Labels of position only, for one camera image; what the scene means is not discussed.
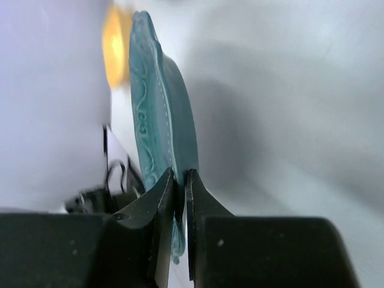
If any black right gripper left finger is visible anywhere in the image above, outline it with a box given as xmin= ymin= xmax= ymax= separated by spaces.
xmin=1 ymin=169 xmax=174 ymax=287

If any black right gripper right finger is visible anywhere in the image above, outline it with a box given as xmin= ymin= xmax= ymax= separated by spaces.
xmin=185 ymin=169 xmax=359 ymax=287

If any light teal scalloped plate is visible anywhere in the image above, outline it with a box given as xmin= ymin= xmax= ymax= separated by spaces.
xmin=129 ymin=11 xmax=199 ymax=264

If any yellow panda dish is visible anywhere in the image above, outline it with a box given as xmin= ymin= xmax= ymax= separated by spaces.
xmin=102 ymin=4 xmax=133 ymax=89

